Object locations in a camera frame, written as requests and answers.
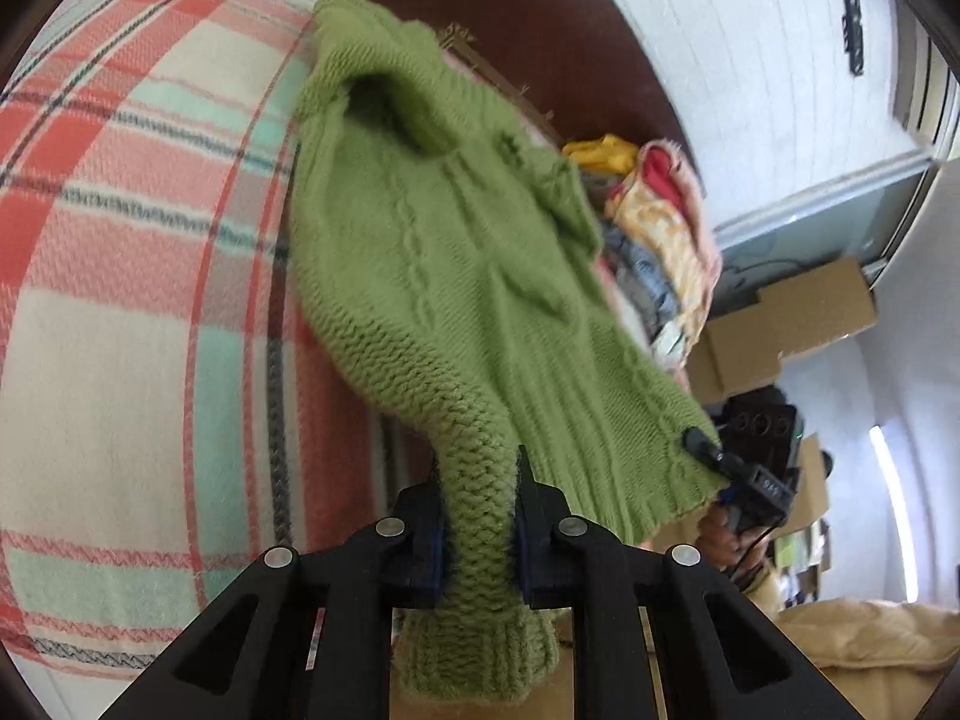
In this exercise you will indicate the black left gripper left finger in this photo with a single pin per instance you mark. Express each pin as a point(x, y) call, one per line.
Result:
point(304, 635)

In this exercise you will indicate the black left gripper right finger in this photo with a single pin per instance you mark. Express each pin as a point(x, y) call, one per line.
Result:
point(657, 635)

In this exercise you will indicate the green knitted sweater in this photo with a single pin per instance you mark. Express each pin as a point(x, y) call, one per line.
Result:
point(446, 262)

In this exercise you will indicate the person's right hand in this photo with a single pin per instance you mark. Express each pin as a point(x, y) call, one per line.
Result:
point(728, 551)

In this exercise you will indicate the cardboard box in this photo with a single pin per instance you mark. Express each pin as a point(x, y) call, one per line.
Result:
point(790, 319)

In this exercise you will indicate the tan padded jacket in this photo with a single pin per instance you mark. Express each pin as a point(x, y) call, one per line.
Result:
point(887, 659)

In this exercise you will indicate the blue denim garment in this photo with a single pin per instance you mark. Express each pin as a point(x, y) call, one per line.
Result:
point(640, 275)

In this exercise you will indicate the yellow striped cloth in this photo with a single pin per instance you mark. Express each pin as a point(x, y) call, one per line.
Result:
point(660, 227)

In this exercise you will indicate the pink garment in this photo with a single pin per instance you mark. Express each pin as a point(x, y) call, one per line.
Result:
point(701, 231)

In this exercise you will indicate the red plaid blanket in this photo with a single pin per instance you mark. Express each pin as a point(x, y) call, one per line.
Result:
point(166, 413)

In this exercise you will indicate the red garment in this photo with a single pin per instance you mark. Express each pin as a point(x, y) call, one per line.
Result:
point(658, 173)

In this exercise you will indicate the mustard yellow garment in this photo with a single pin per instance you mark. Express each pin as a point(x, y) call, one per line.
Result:
point(609, 155)

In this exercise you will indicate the dark brown wooden headboard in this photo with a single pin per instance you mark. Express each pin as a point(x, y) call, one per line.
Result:
point(574, 67)

